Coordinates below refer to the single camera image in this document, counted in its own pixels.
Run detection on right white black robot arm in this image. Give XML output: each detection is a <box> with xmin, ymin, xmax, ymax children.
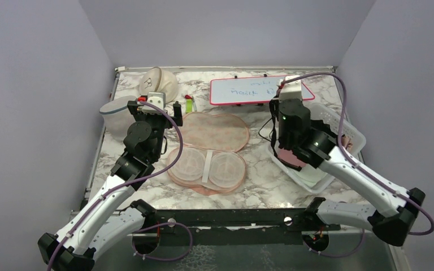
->
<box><xmin>273</xmin><ymin>99</ymin><xmax>426</xmax><ymax>247</ymax></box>

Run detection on light green bra pads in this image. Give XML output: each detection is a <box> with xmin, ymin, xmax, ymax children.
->
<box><xmin>294</xmin><ymin>167</ymin><xmax>327</xmax><ymax>187</ymax></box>

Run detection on floral mesh laundry bag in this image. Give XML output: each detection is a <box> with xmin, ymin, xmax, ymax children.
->
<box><xmin>167</xmin><ymin>112</ymin><xmax>250</xmax><ymax>195</ymax></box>

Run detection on pink bra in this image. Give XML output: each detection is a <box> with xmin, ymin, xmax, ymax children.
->
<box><xmin>341</xmin><ymin>135</ymin><xmax>353</xmax><ymax>152</ymax></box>

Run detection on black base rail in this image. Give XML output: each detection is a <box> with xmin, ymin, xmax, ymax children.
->
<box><xmin>118</xmin><ymin>207</ymin><xmax>341</xmax><ymax>248</ymax></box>

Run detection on green red marker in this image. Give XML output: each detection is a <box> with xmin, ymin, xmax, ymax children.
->
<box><xmin>185</xmin><ymin>95</ymin><xmax>198</xmax><ymax>113</ymax></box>

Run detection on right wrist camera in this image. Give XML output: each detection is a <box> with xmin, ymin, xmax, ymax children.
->
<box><xmin>276</xmin><ymin>76</ymin><xmax>303</xmax><ymax>102</ymax></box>

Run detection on red framed whiteboard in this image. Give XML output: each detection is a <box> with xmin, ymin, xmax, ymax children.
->
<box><xmin>209</xmin><ymin>75</ymin><xmax>316</xmax><ymax>107</ymax></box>

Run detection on mauve bra black straps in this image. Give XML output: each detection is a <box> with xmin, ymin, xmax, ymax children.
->
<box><xmin>258</xmin><ymin>98</ymin><xmax>307</xmax><ymax>170</ymax></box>

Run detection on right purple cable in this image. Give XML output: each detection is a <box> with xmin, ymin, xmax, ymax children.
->
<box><xmin>280</xmin><ymin>72</ymin><xmax>434</xmax><ymax>259</ymax></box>

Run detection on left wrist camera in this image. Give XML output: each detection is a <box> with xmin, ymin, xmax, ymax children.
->
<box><xmin>137</xmin><ymin>92</ymin><xmax>166</xmax><ymax>114</ymax></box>

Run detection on white plastic basket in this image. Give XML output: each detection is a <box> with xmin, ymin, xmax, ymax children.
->
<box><xmin>265</xmin><ymin>103</ymin><xmax>366</xmax><ymax>194</ymax></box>

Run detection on purple cable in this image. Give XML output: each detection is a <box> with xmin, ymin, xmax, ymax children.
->
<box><xmin>280</xmin><ymin>72</ymin><xmax>434</xmax><ymax>259</ymax></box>
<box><xmin>46</xmin><ymin>102</ymin><xmax>193</xmax><ymax>271</ymax></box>

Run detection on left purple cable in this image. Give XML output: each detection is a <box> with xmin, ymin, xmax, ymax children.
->
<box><xmin>46</xmin><ymin>102</ymin><xmax>193</xmax><ymax>271</ymax></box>

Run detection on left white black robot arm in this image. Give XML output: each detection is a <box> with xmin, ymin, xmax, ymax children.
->
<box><xmin>38</xmin><ymin>96</ymin><xmax>183</xmax><ymax>270</ymax></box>

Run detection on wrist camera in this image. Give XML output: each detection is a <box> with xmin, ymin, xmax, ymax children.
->
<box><xmin>276</xmin><ymin>76</ymin><xmax>303</xmax><ymax>102</ymax></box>
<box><xmin>137</xmin><ymin>92</ymin><xmax>166</xmax><ymax>114</ymax></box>

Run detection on white mesh laundry bag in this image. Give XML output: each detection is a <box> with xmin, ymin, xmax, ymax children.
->
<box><xmin>99</xmin><ymin>95</ymin><xmax>137</xmax><ymax>141</ymax></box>

